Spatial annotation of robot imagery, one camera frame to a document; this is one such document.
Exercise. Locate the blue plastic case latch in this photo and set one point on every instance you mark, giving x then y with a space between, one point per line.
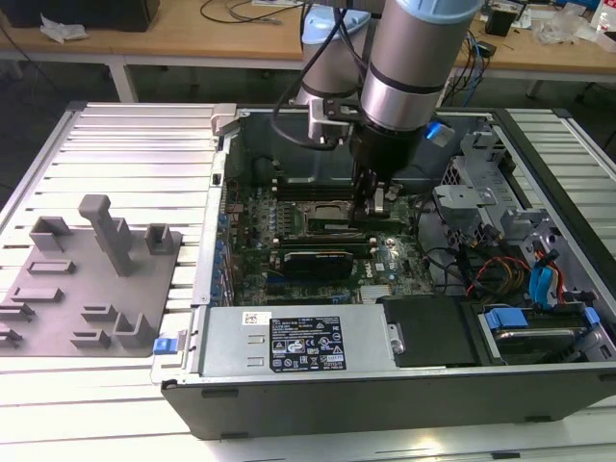
163 346

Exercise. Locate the black plastic bay cover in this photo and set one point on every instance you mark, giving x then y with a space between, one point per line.
423 332

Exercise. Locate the red white carton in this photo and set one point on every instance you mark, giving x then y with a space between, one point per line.
607 17

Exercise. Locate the wooden desk white frame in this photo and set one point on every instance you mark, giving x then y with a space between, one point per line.
192 33

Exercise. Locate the small black box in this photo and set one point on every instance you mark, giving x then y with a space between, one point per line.
500 20

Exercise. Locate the white clip RAM slot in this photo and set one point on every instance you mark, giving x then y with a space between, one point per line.
313 178
313 190

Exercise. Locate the silver CPU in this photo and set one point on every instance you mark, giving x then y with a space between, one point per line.
323 210

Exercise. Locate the black clip RAM slot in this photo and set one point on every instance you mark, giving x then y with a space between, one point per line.
313 196
313 184
327 236

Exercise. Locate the CPU socket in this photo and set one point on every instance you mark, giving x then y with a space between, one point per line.
300 212

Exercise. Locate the black graphics card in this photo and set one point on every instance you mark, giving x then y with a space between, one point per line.
317 265

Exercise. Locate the silver power supply unit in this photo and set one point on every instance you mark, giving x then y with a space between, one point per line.
231 346

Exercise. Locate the large black box device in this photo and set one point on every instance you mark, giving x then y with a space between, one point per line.
96 14

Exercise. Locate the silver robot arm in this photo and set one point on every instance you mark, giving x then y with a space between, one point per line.
409 72

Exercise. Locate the green RAM stick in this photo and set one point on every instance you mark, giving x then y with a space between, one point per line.
332 225
327 246

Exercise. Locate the silver metal drive cage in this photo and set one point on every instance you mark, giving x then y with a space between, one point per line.
462 202

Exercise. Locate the green motherboard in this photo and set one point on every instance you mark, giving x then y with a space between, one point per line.
394 274

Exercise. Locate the crumpled white plastic wrap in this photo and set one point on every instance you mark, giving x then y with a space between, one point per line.
62 30

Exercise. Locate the clear plastic bag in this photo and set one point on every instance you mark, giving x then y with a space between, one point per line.
560 26

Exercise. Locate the open black PC case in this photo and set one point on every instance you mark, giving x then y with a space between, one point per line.
337 409

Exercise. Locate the silver finned chipset heatsink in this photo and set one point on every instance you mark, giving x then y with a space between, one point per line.
375 294

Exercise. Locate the hard disk in blue carrier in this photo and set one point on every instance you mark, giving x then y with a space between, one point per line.
529 337

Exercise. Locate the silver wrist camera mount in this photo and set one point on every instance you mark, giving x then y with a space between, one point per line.
315 120

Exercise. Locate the grey parts rack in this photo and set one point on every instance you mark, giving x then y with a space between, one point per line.
72 298

